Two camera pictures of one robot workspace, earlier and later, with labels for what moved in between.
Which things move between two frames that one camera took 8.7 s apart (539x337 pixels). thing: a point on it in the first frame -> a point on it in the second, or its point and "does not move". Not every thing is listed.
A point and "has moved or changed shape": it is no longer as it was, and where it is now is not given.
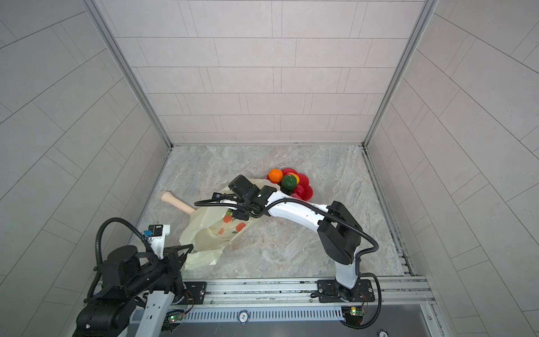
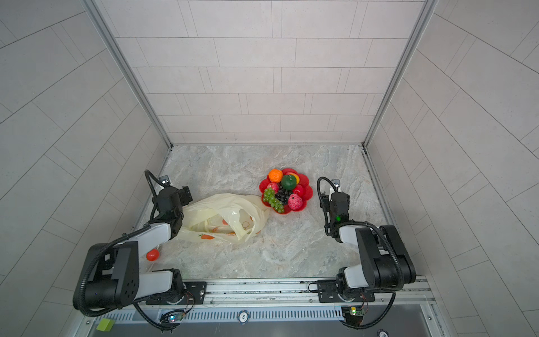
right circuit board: [353, 314] does not move
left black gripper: [175, 261] -> [185, 196]
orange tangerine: [275, 175] does not move
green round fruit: [288, 182] does not move
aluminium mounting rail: [415, 290] does not move
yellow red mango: [297, 177] does not move
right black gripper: [243, 215] -> [325, 201]
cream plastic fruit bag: [207, 229] has moved or changed shape
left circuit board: [175, 316] does not move
